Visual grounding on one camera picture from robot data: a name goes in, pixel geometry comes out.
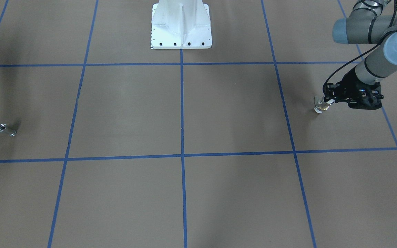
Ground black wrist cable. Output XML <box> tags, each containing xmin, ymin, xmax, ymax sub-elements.
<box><xmin>324</xmin><ymin>0</ymin><xmax>397</xmax><ymax>89</ymax></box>

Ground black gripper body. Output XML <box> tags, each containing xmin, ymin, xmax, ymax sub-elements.
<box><xmin>333</xmin><ymin>73</ymin><xmax>361</xmax><ymax>103</ymax></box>

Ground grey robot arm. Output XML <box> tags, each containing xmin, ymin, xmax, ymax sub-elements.
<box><xmin>318</xmin><ymin>0</ymin><xmax>397</xmax><ymax>110</ymax></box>

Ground white camera stand base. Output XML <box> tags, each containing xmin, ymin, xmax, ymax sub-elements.
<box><xmin>150</xmin><ymin>0</ymin><xmax>213</xmax><ymax>49</ymax></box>

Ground grey metal pipe fitting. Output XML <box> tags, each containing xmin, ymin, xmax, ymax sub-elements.
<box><xmin>0</xmin><ymin>124</ymin><xmax>17</xmax><ymax>136</ymax></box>

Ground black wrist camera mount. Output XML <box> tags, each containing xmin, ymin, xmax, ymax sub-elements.
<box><xmin>347</xmin><ymin>82</ymin><xmax>384</xmax><ymax>110</ymax></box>

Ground white brass PPR valve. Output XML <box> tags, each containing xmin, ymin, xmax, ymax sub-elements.
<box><xmin>314</xmin><ymin>97</ymin><xmax>331</xmax><ymax>114</ymax></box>

